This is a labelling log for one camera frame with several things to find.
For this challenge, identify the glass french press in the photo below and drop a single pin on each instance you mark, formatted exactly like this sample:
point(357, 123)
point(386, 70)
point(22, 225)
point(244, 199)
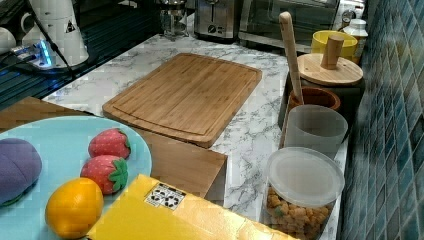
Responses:
point(173, 17)

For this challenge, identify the brown ceramic cup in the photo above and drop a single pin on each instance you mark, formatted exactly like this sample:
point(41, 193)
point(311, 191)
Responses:
point(321, 97)

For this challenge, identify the yellow cereal box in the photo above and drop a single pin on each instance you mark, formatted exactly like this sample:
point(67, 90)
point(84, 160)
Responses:
point(151, 210)

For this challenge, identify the white capped spice bottle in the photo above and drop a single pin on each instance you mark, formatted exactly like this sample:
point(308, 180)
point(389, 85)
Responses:
point(357, 29)

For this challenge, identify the plush strawberry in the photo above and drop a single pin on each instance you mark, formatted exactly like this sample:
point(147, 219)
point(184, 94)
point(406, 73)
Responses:
point(110, 142)
point(109, 172)

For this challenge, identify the wooden spoon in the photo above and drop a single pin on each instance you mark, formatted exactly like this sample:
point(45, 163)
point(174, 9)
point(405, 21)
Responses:
point(287, 32)

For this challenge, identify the stainless toaster oven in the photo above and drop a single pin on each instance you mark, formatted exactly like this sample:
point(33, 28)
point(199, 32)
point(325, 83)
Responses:
point(261, 20)

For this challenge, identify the yellow toy lemon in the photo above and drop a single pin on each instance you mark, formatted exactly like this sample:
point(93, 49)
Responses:
point(74, 208)

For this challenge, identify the lower plush strawberry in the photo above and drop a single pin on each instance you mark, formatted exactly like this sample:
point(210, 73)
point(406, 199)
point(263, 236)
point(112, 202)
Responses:
point(109, 172)

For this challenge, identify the bamboo cutting board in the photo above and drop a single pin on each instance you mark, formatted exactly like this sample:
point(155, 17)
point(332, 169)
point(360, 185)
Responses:
point(190, 97)

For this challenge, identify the silver slot toaster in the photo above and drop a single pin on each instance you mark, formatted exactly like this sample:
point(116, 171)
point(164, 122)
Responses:
point(217, 20)

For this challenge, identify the yellow mug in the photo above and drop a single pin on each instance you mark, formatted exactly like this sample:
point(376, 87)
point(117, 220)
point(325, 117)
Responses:
point(320, 38)

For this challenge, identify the wooden tray box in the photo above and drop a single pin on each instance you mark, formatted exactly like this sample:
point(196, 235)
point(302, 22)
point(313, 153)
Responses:
point(193, 169)

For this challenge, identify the light blue plate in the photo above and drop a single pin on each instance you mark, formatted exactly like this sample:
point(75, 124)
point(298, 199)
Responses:
point(62, 143)

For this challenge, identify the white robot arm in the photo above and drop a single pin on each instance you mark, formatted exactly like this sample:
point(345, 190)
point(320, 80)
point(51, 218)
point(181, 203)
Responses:
point(52, 38)

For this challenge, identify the purple plush eggplant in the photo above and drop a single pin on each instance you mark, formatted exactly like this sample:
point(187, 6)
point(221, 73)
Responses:
point(20, 168)

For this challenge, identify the dark canister with wooden lid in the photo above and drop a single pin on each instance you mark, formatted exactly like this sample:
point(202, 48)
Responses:
point(330, 71)

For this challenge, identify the upper plush strawberry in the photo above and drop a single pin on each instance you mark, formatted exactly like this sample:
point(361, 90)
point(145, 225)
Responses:
point(110, 142)

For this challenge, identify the frosted plastic cup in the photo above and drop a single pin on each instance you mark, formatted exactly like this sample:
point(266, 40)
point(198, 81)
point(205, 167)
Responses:
point(315, 127)

